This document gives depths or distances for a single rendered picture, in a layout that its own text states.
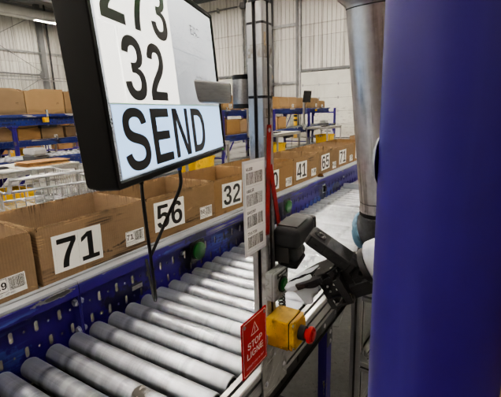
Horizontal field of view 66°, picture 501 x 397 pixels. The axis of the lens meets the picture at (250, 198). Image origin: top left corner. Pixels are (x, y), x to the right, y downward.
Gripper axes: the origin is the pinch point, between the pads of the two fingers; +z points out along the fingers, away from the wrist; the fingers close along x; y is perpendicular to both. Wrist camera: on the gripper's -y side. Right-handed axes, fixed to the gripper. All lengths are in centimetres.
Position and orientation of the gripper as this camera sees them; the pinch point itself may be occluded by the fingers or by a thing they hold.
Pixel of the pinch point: (287, 283)
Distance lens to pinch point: 89.5
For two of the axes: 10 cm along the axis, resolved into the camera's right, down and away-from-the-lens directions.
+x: 4.5, -3.5, 8.2
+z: -7.2, 4.1, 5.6
